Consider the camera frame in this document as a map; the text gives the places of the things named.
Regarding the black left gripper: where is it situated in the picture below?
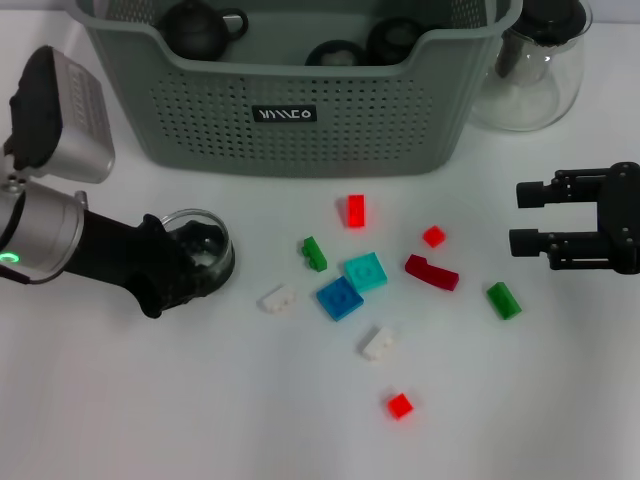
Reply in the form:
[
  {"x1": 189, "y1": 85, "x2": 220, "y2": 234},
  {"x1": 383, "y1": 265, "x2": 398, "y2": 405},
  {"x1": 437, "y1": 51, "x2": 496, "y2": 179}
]
[{"x1": 64, "y1": 209, "x2": 174, "y2": 320}]

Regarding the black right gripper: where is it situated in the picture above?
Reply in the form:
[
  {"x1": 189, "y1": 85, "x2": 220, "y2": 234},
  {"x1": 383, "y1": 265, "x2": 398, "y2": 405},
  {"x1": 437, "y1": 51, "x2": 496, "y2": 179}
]
[{"x1": 509, "y1": 162, "x2": 640, "y2": 275}]

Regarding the glass teacup with black holder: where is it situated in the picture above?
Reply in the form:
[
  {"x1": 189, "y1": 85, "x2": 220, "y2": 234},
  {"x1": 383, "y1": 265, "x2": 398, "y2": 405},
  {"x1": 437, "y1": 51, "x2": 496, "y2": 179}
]
[
  {"x1": 366, "y1": 17, "x2": 426, "y2": 66},
  {"x1": 159, "y1": 207, "x2": 236, "y2": 304},
  {"x1": 304, "y1": 39, "x2": 367, "y2": 67}
]

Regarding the white oblong brick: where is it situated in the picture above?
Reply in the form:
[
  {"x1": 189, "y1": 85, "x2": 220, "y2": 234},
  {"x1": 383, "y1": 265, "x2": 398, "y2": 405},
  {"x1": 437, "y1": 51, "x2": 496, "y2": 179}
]
[
  {"x1": 257, "y1": 284, "x2": 297, "y2": 315},
  {"x1": 357, "y1": 325, "x2": 399, "y2": 362}
]

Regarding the grey-green perforated storage bin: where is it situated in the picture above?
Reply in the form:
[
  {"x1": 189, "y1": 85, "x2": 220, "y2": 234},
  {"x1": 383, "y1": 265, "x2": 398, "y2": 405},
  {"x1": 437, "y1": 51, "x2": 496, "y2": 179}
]
[{"x1": 74, "y1": 0, "x2": 524, "y2": 179}]

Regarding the green oblong brick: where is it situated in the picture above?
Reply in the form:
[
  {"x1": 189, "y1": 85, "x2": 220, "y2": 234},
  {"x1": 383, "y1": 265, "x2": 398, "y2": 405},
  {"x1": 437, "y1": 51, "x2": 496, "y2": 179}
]
[
  {"x1": 487, "y1": 282, "x2": 523, "y2": 321},
  {"x1": 302, "y1": 235, "x2": 329, "y2": 272}
]

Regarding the dark red curved brick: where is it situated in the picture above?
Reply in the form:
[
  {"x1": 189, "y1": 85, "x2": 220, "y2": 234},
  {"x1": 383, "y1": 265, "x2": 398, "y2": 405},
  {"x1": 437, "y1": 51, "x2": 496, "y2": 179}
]
[{"x1": 404, "y1": 253, "x2": 460, "y2": 292}]

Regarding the glass teapot with black lid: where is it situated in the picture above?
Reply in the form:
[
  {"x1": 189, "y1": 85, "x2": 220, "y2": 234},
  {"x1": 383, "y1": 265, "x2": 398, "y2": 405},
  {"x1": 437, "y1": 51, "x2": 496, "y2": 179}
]
[{"x1": 469, "y1": 0, "x2": 594, "y2": 132}]

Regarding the silver metal connector plug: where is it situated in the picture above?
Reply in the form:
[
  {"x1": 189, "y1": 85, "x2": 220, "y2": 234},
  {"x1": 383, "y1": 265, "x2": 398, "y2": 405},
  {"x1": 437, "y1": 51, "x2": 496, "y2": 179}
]
[{"x1": 0, "y1": 169, "x2": 29, "y2": 197}]

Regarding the cyan square plate brick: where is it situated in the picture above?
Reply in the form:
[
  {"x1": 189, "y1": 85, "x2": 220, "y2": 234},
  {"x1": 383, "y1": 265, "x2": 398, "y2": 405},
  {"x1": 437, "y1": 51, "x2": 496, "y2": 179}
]
[{"x1": 343, "y1": 252, "x2": 390, "y2": 294}]

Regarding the bright red oblong brick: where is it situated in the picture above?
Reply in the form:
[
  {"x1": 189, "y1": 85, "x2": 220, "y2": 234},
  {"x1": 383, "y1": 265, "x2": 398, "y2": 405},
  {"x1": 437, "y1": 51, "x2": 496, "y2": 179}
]
[{"x1": 344, "y1": 194, "x2": 368, "y2": 230}]

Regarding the blue square plate brick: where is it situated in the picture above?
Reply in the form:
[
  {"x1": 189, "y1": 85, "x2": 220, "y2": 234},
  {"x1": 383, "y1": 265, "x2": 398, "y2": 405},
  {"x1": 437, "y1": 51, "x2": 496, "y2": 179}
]
[{"x1": 316, "y1": 276, "x2": 365, "y2": 322}]

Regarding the black ceramic teapot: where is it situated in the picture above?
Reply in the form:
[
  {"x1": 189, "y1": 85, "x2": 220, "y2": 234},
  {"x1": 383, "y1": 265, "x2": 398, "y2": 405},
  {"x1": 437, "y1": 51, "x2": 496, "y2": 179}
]
[{"x1": 160, "y1": 0, "x2": 250, "y2": 60}]

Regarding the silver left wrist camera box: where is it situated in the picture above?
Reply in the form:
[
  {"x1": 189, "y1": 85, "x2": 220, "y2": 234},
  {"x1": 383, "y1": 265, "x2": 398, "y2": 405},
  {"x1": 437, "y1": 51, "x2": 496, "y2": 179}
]
[{"x1": 9, "y1": 45, "x2": 116, "y2": 184}]

